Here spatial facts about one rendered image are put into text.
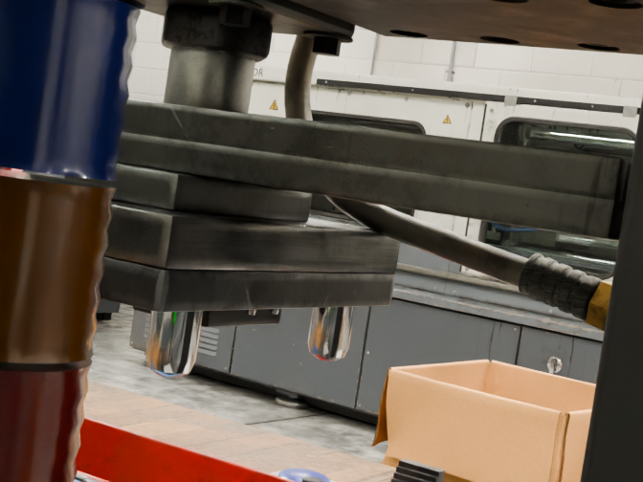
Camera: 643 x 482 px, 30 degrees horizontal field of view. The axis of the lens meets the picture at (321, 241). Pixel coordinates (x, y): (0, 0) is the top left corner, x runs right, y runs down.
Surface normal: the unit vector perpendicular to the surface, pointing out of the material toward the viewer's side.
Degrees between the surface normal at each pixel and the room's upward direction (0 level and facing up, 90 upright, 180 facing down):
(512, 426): 87
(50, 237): 76
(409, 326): 90
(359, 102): 90
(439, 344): 90
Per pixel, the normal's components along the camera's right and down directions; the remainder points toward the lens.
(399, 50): -0.57, -0.04
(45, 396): 0.73, -0.10
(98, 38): 0.67, 0.38
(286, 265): 0.84, 0.15
